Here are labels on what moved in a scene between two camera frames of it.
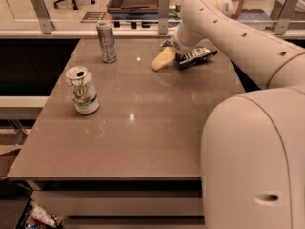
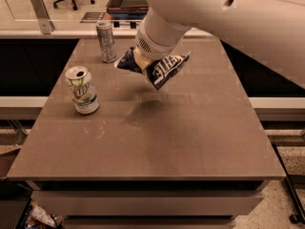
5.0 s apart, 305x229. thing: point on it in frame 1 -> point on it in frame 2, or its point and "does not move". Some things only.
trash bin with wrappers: (35, 217) does not move
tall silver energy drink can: (106, 34) does not move
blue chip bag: (194, 55) -> (159, 71)
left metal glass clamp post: (39, 7) does not move
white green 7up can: (83, 90) does not move
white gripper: (176, 45) -> (152, 48)
